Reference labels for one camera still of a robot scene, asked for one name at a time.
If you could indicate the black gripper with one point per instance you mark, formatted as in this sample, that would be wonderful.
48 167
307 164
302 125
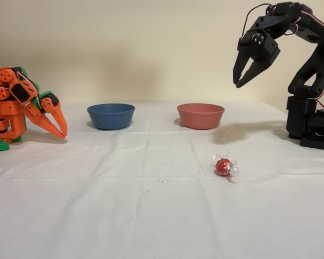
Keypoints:
255 54

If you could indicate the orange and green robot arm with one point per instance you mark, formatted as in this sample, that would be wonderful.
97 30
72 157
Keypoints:
13 108

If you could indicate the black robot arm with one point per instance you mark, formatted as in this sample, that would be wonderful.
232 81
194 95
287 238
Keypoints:
318 62

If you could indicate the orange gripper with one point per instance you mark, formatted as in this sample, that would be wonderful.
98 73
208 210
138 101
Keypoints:
47 107

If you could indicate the red bowl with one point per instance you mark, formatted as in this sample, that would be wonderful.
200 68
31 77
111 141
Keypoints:
199 116

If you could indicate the blue bowl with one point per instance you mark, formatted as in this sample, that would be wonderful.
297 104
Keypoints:
110 117

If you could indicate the white tablecloth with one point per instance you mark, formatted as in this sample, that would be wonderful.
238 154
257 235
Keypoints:
151 215

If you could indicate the red candy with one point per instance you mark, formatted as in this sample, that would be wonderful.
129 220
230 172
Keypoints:
222 166

